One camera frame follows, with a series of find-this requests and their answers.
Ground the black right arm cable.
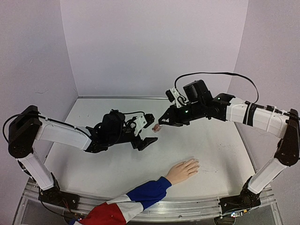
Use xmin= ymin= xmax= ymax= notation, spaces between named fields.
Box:
xmin=174 ymin=71 xmax=260 ymax=104

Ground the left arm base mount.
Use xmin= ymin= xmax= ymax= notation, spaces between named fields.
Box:
xmin=38 ymin=187 xmax=80 ymax=210

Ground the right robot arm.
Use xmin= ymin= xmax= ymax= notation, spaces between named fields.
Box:
xmin=158 ymin=80 xmax=300 ymax=210

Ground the red nail polish bottle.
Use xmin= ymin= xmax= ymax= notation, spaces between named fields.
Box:
xmin=152 ymin=124 xmax=162 ymax=133

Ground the aluminium front rail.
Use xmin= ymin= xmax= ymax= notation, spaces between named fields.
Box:
xmin=23 ymin=185 xmax=277 ymax=222

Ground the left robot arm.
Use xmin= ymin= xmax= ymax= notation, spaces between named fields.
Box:
xmin=2 ymin=105 xmax=158 ymax=205

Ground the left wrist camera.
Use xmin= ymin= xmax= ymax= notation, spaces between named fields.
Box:
xmin=127 ymin=115 xmax=150 ymax=136

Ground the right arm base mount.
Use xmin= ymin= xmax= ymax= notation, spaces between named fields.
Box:
xmin=218 ymin=182 xmax=261 ymax=215

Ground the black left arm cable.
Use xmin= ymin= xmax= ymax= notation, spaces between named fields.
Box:
xmin=2 ymin=113 xmax=47 ymax=143

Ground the mannequin hand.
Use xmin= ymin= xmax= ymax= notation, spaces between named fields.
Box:
xmin=165 ymin=158 xmax=200 ymax=185

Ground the red white blue sleeve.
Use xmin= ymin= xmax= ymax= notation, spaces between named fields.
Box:
xmin=69 ymin=177 xmax=172 ymax=225

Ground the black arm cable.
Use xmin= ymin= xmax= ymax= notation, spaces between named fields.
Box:
xmin=2 ymin=113 xmax=47 ymax=143
xmin=174 ymin=71 xmax=260 ymax=104

